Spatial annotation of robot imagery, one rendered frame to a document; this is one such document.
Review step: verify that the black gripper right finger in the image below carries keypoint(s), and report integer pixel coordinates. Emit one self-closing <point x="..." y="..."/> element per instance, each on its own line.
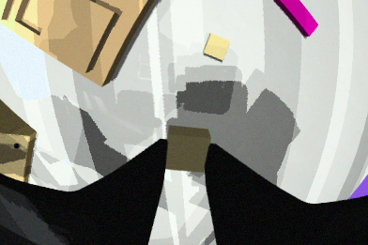
<point x="246" y="209"/>

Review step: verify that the magenta rectangular block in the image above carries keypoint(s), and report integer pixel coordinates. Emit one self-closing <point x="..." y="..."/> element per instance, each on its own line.
<point x="299" y="15"/>

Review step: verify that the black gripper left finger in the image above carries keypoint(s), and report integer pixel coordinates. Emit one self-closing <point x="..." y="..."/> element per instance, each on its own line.
<point x="119" y="209"/>

